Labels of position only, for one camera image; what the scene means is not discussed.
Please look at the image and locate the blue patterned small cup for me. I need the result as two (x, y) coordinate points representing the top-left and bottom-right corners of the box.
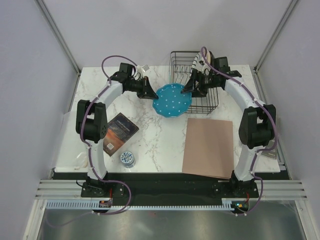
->
(120, 151), (136, 168)

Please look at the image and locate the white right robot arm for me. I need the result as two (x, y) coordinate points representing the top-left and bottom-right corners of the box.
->
(189, 53), (276, 197)

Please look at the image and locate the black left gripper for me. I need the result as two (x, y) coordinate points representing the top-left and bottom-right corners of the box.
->
(126, 76), (159, 100)

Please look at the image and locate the dark sunset book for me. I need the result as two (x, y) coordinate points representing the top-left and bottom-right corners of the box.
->
(103, 112), (139, 157)

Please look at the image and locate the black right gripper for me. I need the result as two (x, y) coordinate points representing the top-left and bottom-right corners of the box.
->
(180, 68), (219, 98)

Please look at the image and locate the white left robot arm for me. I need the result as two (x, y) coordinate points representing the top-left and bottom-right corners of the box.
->
(75, 61), (200, 197)

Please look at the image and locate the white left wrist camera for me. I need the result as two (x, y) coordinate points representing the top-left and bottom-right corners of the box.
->
(140, 64), (150, 74)

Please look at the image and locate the blue striped white plate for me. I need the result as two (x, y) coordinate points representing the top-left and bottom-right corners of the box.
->
(191, 52), (209, 74)

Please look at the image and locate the black wire dish rack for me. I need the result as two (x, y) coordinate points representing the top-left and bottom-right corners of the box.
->
(169, 50), (219, 115)

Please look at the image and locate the grey setup guide booklet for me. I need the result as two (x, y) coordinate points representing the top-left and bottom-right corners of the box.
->
(261, 148), (278, 159)

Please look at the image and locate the pink folder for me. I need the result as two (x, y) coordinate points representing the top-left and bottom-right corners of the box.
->
(182, 118), (234, 179)

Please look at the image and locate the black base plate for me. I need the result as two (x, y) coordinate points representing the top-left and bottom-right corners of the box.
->
(81, 173), (259, 205)

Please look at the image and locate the clear plastic bag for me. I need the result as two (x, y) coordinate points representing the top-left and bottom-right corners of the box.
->
(54, 111), (88, 173)

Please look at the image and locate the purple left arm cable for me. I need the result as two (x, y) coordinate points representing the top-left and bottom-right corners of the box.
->
(44, 54), (143, 228)

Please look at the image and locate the white cable duct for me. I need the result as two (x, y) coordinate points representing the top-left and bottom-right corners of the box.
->
(45, 199), (248, 211)

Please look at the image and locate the cream plate with branch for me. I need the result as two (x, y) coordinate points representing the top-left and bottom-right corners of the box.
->
(202, 49), (212, 66)

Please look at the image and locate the teal polka dot plate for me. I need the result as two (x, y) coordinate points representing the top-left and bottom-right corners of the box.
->
(152, 83), (192, 118)

